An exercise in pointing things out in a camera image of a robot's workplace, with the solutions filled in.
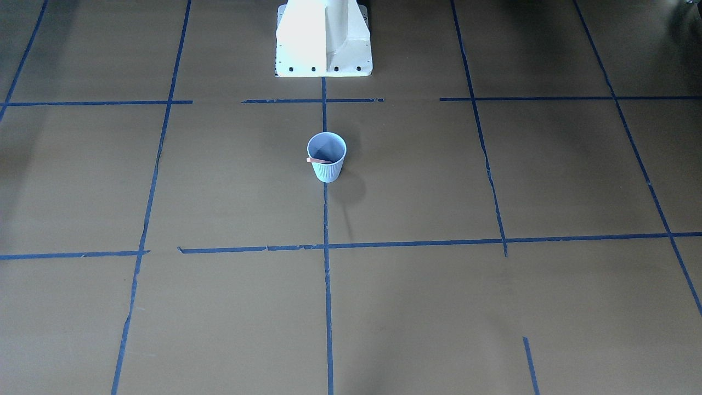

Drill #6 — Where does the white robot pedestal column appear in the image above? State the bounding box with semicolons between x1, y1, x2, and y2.
274;1;373;78

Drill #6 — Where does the blue ribbed cup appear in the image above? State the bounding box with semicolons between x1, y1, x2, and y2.
307;132;348;183

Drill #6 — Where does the pink chopstick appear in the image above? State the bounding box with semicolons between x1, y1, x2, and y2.
306;157;333;165

